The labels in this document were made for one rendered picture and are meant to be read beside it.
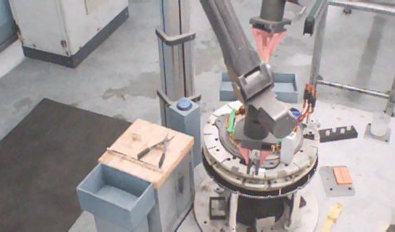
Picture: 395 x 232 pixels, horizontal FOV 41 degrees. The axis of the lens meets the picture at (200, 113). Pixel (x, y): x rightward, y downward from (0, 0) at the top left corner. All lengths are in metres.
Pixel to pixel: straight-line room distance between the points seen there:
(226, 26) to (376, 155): 1.03
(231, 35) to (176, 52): 0.72
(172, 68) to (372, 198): 0.78
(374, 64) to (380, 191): 2.12
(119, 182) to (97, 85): 2.15
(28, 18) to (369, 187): 2.64
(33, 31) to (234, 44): 2.85
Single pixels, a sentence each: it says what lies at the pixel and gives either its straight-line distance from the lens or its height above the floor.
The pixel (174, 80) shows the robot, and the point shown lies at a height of 1.01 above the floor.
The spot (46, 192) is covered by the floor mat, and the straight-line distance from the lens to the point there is 2.90.
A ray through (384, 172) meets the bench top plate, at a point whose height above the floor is 0.78.
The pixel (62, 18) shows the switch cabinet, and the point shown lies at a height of 0.39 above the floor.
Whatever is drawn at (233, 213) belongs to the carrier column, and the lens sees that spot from 1.52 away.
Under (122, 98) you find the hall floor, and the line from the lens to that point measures 3.42.
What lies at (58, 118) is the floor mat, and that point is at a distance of 3.33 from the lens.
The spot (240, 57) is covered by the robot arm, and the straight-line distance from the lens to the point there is 1.06.
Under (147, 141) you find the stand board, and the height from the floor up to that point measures 1.06.
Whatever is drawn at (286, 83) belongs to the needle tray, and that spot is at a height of 1.02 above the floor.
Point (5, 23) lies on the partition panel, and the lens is 3.94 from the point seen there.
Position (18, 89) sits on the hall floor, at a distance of 3.68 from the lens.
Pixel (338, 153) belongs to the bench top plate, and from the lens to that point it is 1.91.
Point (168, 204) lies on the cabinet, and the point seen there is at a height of 0.92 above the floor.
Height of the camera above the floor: 2.06
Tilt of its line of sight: 39 degrees down
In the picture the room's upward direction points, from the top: 1 degrees counter-clockwise
